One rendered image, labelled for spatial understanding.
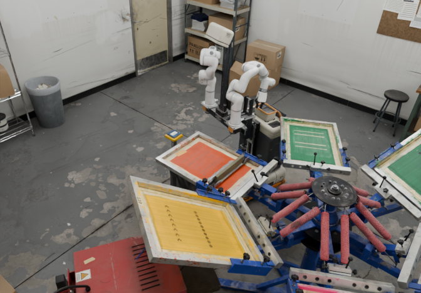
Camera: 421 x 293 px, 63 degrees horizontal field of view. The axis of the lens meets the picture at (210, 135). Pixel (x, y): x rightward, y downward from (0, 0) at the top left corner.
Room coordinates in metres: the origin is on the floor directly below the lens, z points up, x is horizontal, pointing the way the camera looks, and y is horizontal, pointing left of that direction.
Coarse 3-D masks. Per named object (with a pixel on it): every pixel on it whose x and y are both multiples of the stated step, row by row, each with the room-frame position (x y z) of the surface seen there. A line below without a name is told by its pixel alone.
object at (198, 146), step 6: (198, 144) 2.66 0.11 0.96; (204, 144) 2.67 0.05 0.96; (186, 150) 2.55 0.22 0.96; (192, 150) 2.56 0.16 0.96; (210, 150) 2.57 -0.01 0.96; (216, 150) 2.58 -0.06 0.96; (222, 156) 2.50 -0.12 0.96; (228, 156) 2.50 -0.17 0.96; (222, 162) 2.41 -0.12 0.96; (240, 168) 2.33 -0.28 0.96; (246, 168) 2.33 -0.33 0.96; (234, 174) 2.25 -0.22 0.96; (240, 174) 2.26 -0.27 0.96
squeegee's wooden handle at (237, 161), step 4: (240, 156) 2.37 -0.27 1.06; (236, 160) 2.31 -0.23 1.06; (240, 160) 2.34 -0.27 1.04; (232, 164) 2.26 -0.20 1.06; (236, 164) 2.29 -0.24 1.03; (224, 168) 2.19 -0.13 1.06; (228, 168) 2.20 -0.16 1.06; (232, 168) 2.25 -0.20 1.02; (220, 172) 2.14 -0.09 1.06; (224, 172) 2.16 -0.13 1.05; (228, 172) 2.20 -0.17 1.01; (216, 176) 2.10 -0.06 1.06; (220, 176) 2.11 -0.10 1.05; (224, 176) 2.16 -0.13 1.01; (216, 180) 2.09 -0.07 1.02
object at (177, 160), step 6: (180, 156) 2.47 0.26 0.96; (186, 156) 2.47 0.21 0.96; (174, 162) 2.37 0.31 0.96; (180, 162) 2.38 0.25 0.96; (186, 168) 2.29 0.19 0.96; (216, 168) 2.31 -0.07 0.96; (192, 174) 2.22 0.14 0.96; (198, 174) 2.23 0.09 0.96; (210, 174) 2.24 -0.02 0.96; (228, 180) 2.17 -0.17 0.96; (234, 180) 2.17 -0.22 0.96; (222, 186) 2.10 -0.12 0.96; (228, 186) 2.10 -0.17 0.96
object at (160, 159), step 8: (192, 136) 2.73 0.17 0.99; (200, 136) 2.77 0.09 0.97; (208, 136) 2.75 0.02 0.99; (184, 144) 2.62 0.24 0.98; (216, 144) 2.65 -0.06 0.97; (224, 144) 2.64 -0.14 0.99; (168, 152) 2.47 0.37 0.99; (232, 152) 2.53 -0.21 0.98; (160, 160) 2.34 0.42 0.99; (248, 160) 2.43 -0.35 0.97; (168, 168) 2.28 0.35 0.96; (176, 168) 2.25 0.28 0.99; (256, 168) 2.30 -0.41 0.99; (184, 176) 2.16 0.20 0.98; (248, 176) 2.20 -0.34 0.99; (240, 184) 2.09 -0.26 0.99; (232, 192) 1.99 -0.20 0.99
